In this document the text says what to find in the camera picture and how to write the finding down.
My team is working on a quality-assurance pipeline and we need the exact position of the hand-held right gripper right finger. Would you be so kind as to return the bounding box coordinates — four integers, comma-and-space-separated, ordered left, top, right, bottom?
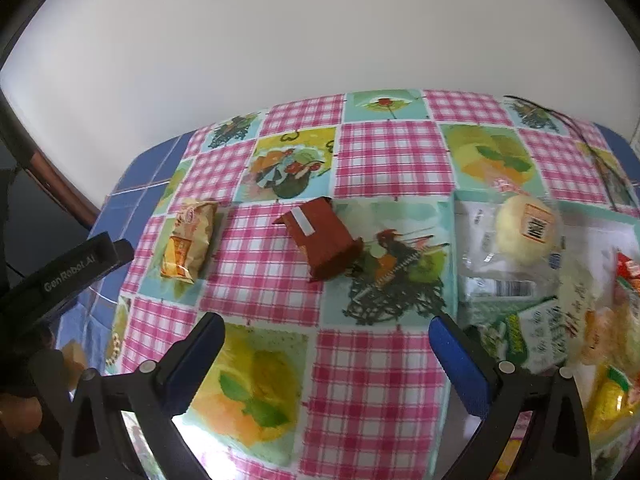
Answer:
428, 315, 593, 480

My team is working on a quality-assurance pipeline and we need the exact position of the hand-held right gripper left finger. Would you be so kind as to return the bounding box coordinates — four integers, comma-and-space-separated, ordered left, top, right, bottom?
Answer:
54, 312, 227, 480

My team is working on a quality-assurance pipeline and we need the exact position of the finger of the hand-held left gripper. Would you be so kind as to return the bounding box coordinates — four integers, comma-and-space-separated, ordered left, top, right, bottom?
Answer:
0, 231, 115, 321
47, 239, 135, 318

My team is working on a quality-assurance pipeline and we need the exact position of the teal cardboard tray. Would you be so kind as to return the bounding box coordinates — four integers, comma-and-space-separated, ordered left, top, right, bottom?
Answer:
450, 190, 640, 480

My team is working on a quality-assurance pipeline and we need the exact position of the orange yellow snack packet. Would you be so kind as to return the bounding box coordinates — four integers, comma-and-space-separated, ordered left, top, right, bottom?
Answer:
160, 199, 219, 283

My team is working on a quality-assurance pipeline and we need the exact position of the green white snack packet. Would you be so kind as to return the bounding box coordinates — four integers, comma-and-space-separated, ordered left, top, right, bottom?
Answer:
477, 297, 571, 373

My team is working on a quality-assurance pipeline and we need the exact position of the white packet orange fruit print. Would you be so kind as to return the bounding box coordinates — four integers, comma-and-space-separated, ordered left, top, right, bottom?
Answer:
555, 250, 631, 366

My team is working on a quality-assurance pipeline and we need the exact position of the clear round bread packet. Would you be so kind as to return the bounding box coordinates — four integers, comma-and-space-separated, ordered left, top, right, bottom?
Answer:
452, 190, 566, 306

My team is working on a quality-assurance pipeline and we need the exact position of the yellow packet white label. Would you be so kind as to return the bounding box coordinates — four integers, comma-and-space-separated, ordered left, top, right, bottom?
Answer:
585, 365, 640, 441

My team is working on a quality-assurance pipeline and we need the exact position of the red snack box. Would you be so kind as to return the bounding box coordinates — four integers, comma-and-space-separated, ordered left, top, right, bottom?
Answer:
272, 196, 364, 282

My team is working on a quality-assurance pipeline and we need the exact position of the red orange patterned wrapper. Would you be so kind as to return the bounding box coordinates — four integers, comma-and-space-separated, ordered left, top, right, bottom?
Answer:
612, 252, 640, 286

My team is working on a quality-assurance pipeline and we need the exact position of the person's left hand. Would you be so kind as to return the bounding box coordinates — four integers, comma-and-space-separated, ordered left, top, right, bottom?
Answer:
0, 392, 43, 438

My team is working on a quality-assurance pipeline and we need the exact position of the dark cabinet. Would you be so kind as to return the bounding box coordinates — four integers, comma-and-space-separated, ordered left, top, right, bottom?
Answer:
0, 160, 96, 281

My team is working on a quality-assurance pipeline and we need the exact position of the pink checked plastic tablecloth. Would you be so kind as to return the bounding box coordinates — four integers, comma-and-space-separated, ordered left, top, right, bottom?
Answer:
102, 89, 640, 480

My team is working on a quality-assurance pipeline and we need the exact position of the brown wooden rail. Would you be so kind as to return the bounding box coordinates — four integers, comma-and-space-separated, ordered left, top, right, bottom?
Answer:
0, 95, 101, 231

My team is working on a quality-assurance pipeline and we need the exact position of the black cable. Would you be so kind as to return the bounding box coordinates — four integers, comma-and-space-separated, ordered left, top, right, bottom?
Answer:
502, 94, 640, 211

